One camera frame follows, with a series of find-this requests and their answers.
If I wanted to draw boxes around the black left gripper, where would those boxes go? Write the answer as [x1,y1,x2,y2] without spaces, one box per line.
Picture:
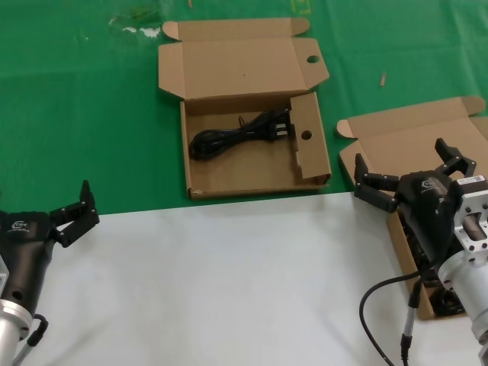
[0,180,101,310]

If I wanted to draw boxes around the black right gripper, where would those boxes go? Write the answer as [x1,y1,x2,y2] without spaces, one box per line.
[353,136,477,265]

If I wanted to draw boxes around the black power cord with plug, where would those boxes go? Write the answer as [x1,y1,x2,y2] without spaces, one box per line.
[189,108,294,162]

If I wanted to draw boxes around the cardboard box with round holes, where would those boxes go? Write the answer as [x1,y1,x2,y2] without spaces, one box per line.
[158,17,332,201]

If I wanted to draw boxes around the white torn tape scraps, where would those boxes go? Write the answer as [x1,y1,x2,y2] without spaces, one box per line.
[108,5,162,40]

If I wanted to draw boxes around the cardboard box holding cords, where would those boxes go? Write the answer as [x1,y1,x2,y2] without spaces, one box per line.
[335,95,488,321]

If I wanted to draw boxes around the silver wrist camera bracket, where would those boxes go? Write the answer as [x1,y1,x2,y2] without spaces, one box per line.
[451,174,488,255]

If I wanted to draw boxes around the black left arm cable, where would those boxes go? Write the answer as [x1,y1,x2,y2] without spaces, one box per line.
[13,313,50,366]

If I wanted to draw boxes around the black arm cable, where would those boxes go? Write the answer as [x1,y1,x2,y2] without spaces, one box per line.
[359,266,435,366]
[13,313,50,366]

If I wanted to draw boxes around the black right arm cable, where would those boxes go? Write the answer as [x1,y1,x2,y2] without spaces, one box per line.
[359,266,435,366]

